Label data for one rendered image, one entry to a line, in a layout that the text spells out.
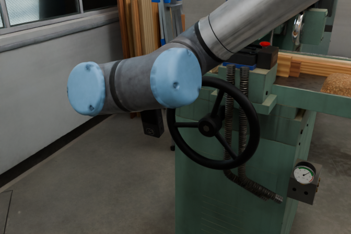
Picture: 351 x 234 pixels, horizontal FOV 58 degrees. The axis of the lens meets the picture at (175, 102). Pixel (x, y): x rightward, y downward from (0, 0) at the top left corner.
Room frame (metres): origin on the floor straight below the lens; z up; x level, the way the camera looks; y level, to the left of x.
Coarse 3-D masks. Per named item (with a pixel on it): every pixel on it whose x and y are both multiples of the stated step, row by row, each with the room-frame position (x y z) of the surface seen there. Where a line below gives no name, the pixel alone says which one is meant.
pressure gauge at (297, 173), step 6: (300, 162) 0.79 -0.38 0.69; (306, 162) 0.78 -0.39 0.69; (294, 168) 0.79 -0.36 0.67; (300, 168) 0.77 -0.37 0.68; (306, 168) 0.76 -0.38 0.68; (312, 168) 0.76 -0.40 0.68; (294, 174) 0.78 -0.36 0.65; (300, 174) 0.77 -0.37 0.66; (306, 174) 0.76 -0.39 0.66; (312, 174) 0.75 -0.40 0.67; (300, 180) 0.77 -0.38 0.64; (306, 180) 0.76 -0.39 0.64; (312, 180) 0.75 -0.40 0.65
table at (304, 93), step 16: (288, 80) 0.92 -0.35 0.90; (304, 80) 0.92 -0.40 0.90; (320, 80) 0.92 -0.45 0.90; (224, 96) 0.87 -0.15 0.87; (272, 96) 0.87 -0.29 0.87; (288, 96) 0.86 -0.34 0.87; (304, 96) 0.84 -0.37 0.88; (320, 96) 0.82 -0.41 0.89; (336, 96) 0.80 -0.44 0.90; (256, 112) 0.81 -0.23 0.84; (336, 112) 0.79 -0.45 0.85
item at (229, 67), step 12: (228, 72) 0.84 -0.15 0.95; (240, 72) 0.83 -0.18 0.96; (240, 84) 0.83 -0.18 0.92; (228, 96) 0.84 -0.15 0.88; (228, 108) 0.83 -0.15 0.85; (240, 108) 0.82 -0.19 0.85; (228, 120) 0.83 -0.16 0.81; (240, 120) 0.81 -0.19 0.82; (228, 132) 0.83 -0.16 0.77; (240, 132) 0.81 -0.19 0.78; (240, 144) 0.80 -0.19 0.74; (228, 156) 0.82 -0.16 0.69; (240, 168) 0.79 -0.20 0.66; (240, 180) 0.79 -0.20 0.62; (252, 192) 0.79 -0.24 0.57; (264, 192) 0.77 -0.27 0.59
